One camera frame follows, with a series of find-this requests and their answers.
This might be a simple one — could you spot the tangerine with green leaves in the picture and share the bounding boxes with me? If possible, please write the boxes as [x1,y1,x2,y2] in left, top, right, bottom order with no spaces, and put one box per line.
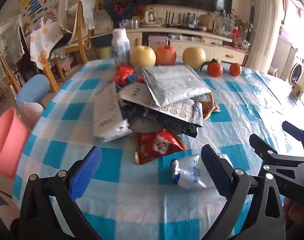
[200,59,223,77]

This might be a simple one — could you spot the tall white lace cover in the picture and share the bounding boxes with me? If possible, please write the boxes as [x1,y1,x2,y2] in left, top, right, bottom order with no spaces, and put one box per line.
[247,0,288,68]

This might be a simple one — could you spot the white orange print tablecloth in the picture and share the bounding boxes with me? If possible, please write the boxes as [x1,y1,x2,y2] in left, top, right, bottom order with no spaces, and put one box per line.
[30,22,64,70]

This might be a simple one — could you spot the pink storage case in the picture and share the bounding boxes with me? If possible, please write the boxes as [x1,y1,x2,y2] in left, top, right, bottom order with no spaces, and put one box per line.
[148,35,168,50]

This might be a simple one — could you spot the pink plastic bucket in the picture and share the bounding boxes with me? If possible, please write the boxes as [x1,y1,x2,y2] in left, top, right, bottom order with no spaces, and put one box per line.
[0,108,31,180]

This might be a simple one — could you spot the white printed carton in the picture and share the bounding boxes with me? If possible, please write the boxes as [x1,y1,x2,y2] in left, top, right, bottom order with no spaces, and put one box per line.
[93,11,115,35]

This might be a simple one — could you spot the large red snack packet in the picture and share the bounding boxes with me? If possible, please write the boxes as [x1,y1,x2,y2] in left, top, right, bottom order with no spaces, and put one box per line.
[134,128,187,165]

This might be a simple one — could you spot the small yellow box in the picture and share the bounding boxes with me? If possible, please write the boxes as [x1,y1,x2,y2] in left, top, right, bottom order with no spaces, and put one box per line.
[290,81,304,99]

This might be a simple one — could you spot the dark blue flower bouquet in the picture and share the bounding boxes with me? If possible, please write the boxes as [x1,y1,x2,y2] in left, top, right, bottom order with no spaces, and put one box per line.
[102,0,141,23]

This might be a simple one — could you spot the white washing machine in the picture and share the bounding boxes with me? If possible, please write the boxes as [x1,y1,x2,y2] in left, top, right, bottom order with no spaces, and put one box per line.
[279,47,304,87]

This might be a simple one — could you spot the yellow pear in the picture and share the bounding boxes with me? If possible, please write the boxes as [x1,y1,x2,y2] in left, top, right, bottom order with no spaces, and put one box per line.
[182,46,206,69]
[130,45,156,67]

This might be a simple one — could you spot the wooden chair with white cover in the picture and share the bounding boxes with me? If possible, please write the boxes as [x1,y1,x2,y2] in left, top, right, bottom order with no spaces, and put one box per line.
[43,0,97,93]

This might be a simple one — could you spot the yellow red snack wrappers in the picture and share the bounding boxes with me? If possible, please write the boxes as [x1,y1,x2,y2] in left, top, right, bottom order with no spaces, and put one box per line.
[202,93,220,119]

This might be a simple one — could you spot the person's right hand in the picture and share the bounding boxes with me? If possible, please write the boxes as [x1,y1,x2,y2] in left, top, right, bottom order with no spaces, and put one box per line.
[284,197,304,230]

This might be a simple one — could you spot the dark wooden chair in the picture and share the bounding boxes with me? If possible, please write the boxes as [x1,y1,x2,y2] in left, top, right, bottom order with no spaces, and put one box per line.
[18,25,43,80]

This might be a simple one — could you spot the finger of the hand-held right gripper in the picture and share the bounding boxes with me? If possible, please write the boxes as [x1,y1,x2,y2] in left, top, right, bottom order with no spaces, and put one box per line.
[282,121,304,155]
[249,133,304,178]

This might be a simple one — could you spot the white milk bottle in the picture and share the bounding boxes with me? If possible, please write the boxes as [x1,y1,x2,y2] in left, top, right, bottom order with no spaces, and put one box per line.
[111,28,131,65]

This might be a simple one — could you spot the red apple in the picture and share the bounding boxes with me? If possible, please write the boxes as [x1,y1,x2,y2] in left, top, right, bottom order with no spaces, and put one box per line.
[155,44,177,65]

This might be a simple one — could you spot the small white blue wrapper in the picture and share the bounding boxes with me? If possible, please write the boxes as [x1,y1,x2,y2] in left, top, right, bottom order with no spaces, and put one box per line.
[170,153,233,189]

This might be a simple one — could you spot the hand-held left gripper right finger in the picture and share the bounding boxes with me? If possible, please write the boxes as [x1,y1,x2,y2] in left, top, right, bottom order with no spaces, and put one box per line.
[201,145,286,240]

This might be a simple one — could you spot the blue padded stool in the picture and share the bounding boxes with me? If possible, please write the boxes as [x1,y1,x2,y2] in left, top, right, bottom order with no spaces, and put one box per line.
[16,74,52,107]

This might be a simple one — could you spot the white electric kettle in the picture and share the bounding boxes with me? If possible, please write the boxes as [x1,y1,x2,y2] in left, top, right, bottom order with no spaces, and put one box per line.
[143,8,162,27]

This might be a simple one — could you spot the light wooden chair grey cover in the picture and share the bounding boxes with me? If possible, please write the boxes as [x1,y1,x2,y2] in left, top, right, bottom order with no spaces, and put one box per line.
[0,51,22,94]

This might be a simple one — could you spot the blue white checked tablecloth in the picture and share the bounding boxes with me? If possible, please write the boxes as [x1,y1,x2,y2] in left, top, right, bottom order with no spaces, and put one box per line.
[12,57,304,240]

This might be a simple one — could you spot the long white printed wrapper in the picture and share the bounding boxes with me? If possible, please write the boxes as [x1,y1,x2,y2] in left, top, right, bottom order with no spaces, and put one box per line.
[93,82,132,143]

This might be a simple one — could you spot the blue yellow wall sticker chart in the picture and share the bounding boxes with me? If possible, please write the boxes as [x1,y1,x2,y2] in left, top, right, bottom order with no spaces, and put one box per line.
[21,0,61,20]

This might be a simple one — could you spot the cream television cabinet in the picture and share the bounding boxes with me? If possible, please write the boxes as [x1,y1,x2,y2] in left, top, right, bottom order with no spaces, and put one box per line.
[91,4,250,67]

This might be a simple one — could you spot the dark green storage box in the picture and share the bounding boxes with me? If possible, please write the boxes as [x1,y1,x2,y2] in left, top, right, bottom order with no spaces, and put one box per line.
[92,34,113,48]

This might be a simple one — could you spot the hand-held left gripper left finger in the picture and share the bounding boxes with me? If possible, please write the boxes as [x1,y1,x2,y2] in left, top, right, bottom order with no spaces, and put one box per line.
[19,146,103,240]

